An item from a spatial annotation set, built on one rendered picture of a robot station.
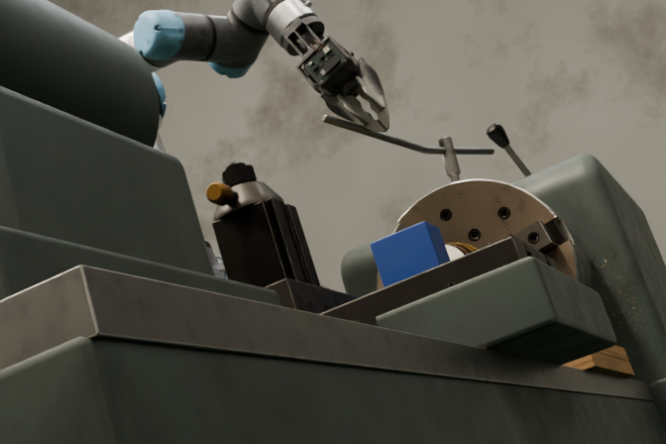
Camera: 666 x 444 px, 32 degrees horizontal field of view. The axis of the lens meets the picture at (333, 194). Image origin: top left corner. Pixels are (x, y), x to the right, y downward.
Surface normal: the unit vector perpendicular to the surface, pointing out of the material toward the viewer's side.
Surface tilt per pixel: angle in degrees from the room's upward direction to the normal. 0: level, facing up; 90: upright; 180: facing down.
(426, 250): 90
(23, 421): 90
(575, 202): 90
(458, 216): 90
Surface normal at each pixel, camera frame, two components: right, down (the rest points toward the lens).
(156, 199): 0.88, -0.38
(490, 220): -0.38, -0.18
